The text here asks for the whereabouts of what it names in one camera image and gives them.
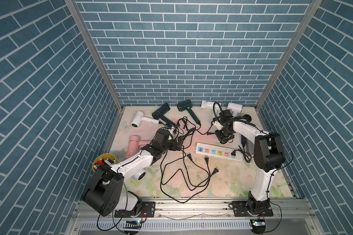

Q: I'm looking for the dark teal round hair dryer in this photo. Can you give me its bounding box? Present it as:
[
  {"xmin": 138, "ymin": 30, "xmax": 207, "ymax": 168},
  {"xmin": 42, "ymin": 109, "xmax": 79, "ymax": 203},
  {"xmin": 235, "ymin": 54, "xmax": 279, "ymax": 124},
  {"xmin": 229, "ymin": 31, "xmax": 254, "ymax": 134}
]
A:
[{"xmin": 241, "ymin": 114, "xmax": 252, "ymax": 149}]

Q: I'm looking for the black cable of teal dryer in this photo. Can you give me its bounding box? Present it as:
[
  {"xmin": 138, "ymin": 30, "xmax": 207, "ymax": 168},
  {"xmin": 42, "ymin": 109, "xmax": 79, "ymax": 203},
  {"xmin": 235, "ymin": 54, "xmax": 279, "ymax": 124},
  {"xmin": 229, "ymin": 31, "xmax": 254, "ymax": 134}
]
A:
[{"xmin": 230, "ymin": 145, "xmax": 253, "ymax": 163}]

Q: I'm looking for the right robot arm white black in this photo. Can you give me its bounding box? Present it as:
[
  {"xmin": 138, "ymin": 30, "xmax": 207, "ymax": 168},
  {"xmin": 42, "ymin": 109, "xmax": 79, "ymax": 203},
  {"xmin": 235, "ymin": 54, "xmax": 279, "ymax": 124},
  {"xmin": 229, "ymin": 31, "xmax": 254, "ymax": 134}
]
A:
[{"xmin": 213, "ymin": 121, "xmax": 286, "ymax": 216}]

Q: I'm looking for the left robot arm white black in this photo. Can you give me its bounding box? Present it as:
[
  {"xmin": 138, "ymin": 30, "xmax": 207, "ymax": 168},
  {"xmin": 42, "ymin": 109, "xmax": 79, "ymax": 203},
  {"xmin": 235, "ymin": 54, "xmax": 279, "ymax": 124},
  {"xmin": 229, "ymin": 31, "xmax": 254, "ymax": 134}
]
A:
[{"xmin": 83, "ymin": 140, "xmax": 183, "ymax": 217}]

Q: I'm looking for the white multicolour power strip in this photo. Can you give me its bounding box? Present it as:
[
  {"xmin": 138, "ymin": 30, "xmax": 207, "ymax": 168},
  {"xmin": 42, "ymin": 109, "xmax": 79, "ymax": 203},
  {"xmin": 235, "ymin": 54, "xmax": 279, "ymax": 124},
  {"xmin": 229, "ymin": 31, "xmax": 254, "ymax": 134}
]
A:
[{"xmin": 194, "ymin": 143, "xmax": 244, "ymax": 162}]

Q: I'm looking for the white boxy hair dryer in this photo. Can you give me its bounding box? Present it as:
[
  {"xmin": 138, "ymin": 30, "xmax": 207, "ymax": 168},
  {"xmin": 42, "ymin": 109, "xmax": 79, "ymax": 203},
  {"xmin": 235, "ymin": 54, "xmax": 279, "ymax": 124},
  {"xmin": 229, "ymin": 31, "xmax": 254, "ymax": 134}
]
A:
[{"xmin": 201, "ymin": 100, "xmax": 221, "ymax": 110}]

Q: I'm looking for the dark green slim hair dryer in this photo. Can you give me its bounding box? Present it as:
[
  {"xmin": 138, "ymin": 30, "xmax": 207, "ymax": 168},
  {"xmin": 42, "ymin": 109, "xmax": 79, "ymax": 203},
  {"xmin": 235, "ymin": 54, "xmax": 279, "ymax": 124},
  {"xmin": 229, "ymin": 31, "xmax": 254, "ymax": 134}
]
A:
[{"xmin": 152, "ymin": 103, "xmax": 176, "ymax": 127}]

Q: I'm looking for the dark green boxy hair dryer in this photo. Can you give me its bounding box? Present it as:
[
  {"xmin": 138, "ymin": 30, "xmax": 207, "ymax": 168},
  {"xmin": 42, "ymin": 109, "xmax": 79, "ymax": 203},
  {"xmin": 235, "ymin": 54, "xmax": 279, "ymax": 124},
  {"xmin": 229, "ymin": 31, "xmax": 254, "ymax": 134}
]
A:
[{"xmin": 177, "ymin": 99, "xmax": 201, "ymax": 125}]

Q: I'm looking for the pink hair dryer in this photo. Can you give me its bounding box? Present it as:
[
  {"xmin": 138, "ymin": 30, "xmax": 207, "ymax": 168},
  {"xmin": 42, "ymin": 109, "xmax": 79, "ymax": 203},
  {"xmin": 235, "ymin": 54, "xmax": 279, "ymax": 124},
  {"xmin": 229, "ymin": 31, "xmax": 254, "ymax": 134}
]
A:
[{"xmin": 126, "ymin": 135, "xmax": 151, "ymax": 159}]

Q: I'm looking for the white round hair dryer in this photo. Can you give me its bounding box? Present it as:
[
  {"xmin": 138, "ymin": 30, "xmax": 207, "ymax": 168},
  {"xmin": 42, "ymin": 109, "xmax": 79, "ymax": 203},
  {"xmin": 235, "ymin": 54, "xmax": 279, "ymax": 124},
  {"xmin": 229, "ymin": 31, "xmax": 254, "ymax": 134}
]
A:
[{"xmin": 131, "ymin": 111, "xmax": 161, "ymax": 128}]

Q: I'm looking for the yellow cup with small items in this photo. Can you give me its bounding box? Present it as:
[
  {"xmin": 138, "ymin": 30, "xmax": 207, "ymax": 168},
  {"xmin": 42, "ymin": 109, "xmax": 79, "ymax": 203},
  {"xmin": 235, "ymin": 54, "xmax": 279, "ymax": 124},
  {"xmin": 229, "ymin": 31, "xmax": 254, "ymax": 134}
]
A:
[{"xmin": 92, "ymin": 153, "xmax": 117, "ymax": 172}]

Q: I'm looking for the black bundled cable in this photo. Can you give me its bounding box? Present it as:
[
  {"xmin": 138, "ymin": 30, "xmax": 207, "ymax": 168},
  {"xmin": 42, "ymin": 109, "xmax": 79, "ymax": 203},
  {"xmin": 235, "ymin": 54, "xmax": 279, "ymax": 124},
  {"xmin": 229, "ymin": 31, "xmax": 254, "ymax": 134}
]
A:
[{"xmin": 176, "ymin": 116, "xmax": 217, "ymax": 147}]

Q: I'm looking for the black cable of white dryer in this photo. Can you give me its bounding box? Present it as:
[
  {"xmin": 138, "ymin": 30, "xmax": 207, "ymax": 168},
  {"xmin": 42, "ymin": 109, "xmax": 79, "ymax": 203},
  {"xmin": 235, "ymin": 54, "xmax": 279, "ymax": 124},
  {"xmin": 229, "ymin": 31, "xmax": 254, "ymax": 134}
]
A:
[{"xmin": 159, "ymin": 121, "xmax": 219, "ymax": 204}]

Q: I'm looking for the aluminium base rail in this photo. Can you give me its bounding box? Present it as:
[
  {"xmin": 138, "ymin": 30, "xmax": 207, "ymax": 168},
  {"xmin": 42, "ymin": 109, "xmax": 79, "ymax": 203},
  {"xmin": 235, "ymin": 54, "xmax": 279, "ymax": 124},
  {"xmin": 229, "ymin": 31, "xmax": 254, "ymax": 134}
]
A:
[{"xmin": 66, "ymin": 197, "xmax": 323, "ymax": 235}]

